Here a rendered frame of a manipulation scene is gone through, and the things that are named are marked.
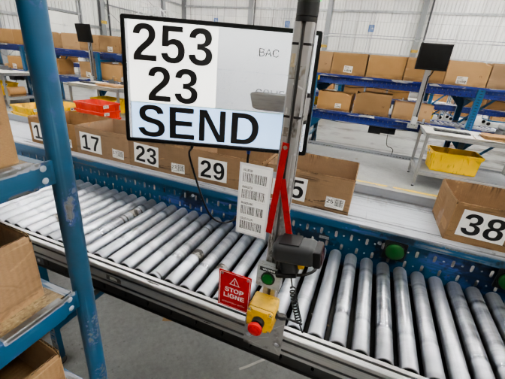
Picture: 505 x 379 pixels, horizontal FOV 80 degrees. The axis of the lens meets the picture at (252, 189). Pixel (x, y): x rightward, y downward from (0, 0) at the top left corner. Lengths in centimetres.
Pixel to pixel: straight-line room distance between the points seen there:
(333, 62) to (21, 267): 561
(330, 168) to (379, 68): 427
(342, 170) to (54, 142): 137
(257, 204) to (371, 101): 488
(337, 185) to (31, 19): 115
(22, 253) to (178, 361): 144
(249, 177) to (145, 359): 135
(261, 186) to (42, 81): 49
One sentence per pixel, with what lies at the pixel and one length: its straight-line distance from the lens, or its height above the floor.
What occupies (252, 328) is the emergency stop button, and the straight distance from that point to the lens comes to 84.
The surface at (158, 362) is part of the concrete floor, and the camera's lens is 186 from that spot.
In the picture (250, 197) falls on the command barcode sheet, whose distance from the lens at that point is 76.
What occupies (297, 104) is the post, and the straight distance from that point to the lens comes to 67.
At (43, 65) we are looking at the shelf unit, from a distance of 41.
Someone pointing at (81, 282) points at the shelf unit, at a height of 116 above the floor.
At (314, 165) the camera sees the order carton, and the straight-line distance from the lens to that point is 162.
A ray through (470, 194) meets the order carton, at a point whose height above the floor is 100.
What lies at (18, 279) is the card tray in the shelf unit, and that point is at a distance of 51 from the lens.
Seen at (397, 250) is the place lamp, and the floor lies 82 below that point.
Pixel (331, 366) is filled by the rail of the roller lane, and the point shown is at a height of 70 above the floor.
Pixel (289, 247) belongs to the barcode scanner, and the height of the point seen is 108.
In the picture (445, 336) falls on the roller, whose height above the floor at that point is 74.
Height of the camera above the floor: 147
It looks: 23 degrees down
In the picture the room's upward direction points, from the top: 5 degrees clockwise
